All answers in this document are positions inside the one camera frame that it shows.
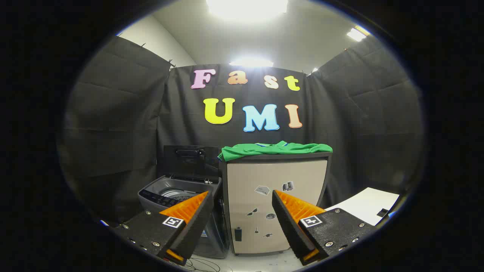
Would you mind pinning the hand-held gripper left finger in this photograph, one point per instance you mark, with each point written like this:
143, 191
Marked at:
196, 223

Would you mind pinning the green polo shirt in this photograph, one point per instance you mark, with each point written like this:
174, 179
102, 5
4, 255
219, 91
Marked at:
272, 149

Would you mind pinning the large ceiling light panel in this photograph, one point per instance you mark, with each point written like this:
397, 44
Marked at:
247, 7

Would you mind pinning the beige cabinet with dark frame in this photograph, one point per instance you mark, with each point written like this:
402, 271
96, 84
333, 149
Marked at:
261, 173

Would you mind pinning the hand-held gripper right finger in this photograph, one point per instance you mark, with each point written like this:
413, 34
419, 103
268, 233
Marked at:
289, 223

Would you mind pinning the grey top-load washing machine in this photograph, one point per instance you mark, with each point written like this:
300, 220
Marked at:
177, 190

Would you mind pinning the black backdrop cloth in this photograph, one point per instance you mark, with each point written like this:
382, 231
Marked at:
121, 124

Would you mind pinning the white flat board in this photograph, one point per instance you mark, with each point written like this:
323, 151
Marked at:
368, 202

